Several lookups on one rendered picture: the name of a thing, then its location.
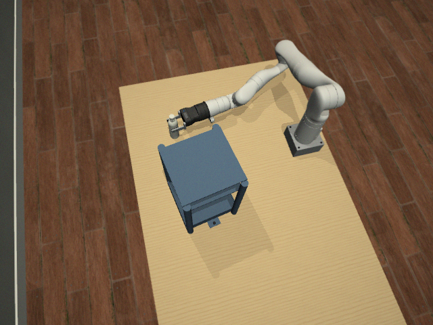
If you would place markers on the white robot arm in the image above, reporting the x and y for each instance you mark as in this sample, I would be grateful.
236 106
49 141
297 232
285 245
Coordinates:
306 73

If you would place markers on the blue shelving unit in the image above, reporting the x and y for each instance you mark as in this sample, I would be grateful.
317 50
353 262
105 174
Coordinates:
202 172

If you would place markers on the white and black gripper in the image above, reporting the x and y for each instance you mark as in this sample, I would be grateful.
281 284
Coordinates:
198 112

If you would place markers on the grey cylinder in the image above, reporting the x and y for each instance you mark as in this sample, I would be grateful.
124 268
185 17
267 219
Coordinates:
172 123

